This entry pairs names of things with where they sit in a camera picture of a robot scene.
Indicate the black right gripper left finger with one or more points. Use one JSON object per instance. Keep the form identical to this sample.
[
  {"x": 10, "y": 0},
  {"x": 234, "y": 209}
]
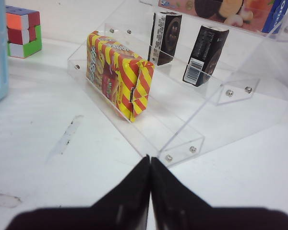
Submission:
[{"x": 125, "y": 207}]

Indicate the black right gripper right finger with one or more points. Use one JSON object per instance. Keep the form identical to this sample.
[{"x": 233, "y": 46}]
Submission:
[{"x": 176, "y": 207}]

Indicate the black tissue pack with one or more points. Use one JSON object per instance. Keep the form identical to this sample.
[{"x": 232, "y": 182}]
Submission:
[
  {"x": 164, "y": 37},
  {"x": 205, "y": 55}
]

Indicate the red yellow striped snack pack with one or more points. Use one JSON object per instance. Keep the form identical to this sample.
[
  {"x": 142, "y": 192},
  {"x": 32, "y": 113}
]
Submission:
[{"x": 122, "y": 76}]

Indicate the right clear acrylic shelf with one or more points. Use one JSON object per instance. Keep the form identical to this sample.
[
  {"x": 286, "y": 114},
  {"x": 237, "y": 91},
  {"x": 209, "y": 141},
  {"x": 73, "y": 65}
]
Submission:
[{"x": 248, "y": 91}]

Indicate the multicolour Rubik's cube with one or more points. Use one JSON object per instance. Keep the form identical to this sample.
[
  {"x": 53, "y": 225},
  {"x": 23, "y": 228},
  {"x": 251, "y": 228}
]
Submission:
[{"x": 23, "y": 32}]

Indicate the blue Oreo cookie box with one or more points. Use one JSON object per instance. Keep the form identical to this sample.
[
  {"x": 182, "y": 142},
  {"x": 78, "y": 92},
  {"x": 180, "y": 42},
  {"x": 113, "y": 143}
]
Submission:
[{"x": 252, "y": 15}]

